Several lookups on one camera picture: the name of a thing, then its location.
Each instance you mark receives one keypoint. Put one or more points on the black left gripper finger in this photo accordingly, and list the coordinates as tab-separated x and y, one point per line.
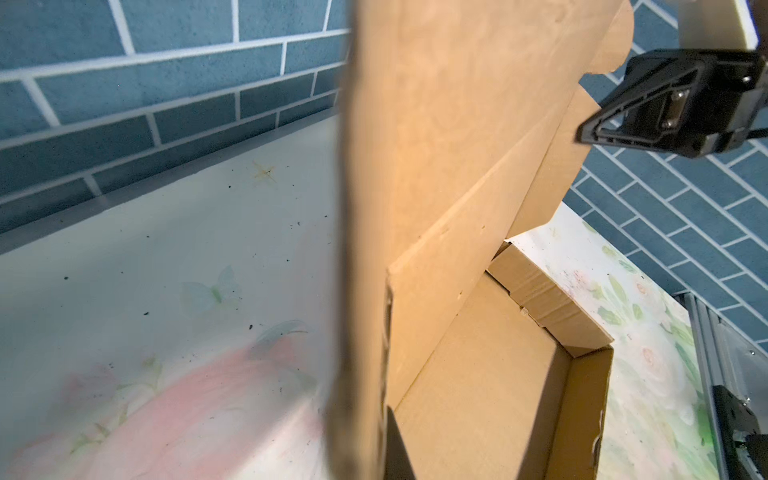
397	462

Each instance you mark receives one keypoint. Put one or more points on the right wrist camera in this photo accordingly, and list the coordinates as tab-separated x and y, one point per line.
717	25

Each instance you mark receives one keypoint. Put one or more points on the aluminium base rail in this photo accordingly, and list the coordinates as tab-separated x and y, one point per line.
727	358

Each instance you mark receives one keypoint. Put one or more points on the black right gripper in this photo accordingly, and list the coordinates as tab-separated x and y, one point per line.
668	104

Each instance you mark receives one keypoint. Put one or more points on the brown cardboard box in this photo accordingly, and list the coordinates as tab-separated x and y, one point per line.
457	133

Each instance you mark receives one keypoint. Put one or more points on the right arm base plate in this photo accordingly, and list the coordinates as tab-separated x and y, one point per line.
743	445

